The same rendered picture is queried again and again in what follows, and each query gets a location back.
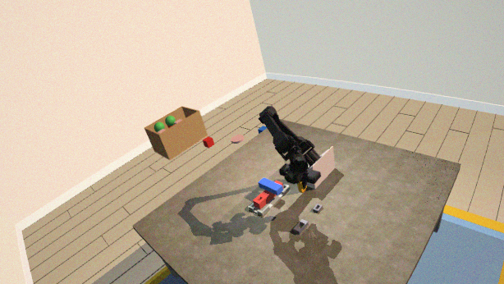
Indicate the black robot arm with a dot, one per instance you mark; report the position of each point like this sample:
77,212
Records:
285,140

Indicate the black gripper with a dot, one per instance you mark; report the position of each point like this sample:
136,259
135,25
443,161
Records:
308,176

